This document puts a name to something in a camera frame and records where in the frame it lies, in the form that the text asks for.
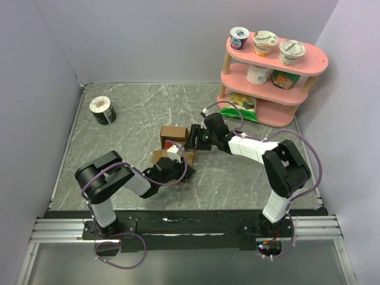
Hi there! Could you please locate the pink three-tier shelf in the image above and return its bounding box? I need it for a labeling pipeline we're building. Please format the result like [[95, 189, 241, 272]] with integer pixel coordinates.
[[218, 33, 328, 128]]

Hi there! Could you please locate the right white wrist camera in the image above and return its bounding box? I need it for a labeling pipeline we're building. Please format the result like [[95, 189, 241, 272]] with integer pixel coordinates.
[[201, 108, 210, 125]]

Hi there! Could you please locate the purple cable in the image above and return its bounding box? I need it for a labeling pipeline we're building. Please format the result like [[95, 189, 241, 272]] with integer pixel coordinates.
[[201, 100, 324, 259], [80, 142, 189, 270]]

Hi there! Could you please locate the blue white yogurt cup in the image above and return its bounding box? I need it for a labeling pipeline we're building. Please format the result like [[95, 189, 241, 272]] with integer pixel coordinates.
[[230, 27, 250, 50]]

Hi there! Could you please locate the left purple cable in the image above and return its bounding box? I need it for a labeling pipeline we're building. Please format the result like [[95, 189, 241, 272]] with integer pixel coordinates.
[[80, 142, 189, 270]]

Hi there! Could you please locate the black white yogurt cup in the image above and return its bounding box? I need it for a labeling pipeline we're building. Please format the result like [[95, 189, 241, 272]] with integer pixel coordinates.
[[89, 96, 116, 125]]

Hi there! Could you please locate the green package middle shelf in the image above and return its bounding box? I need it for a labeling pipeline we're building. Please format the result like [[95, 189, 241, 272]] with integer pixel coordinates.
[[271, 69, 300, 90]]

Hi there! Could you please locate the brown cardboard box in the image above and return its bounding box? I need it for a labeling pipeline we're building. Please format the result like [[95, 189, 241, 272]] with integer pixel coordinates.
[[152, 125, 195, 182]]

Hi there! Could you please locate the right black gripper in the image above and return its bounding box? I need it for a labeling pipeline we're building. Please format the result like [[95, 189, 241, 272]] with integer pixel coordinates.
[[183, 123, 218, 151]]

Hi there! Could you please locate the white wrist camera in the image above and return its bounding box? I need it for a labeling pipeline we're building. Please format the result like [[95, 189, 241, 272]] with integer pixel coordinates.
[[164, 142, 183, 162], [201, 108, 210, 125]]

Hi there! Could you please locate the white cup middle shelf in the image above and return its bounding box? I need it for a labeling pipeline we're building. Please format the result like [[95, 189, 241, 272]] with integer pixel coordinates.
[[246, 64, 271, 85]]

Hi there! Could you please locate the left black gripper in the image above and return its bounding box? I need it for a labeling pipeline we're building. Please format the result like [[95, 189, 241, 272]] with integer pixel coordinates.
[[159, 156, 195, 186]]

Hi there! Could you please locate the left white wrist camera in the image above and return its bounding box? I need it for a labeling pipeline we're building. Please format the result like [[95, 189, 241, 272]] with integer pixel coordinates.
[[164, 142, 183, 162]]

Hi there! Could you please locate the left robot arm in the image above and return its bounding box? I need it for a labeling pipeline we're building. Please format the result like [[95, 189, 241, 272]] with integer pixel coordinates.
[[74, 151, 195, 239]]

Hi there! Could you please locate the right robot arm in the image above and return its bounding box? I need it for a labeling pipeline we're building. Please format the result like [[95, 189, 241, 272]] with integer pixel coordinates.
[[185, 113, 311, 237]]

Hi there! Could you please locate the orange Chobani yogurt cup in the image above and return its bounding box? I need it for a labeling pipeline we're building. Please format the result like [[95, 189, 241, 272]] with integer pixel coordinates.
[[253, 30, 278, 56]]

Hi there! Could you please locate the green snack bag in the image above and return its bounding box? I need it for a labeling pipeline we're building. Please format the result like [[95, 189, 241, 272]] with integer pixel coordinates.
[[220, 91, 257, 122]]

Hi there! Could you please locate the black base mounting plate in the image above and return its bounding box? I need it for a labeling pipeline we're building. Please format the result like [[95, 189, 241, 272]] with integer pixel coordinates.
[[81, 209, 327, 256]]

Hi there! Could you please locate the white Chobani yogurt cup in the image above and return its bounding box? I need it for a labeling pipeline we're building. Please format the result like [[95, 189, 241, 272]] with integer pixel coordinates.
[[278, 39, 306, 66]]

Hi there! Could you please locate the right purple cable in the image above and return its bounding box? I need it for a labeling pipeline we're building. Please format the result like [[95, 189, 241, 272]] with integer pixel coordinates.
[[201, 100, 324, 259]]

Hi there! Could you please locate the aluminium frame rail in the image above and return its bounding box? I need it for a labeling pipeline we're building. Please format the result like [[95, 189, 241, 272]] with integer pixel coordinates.
[[16, 210, 345, 284]]

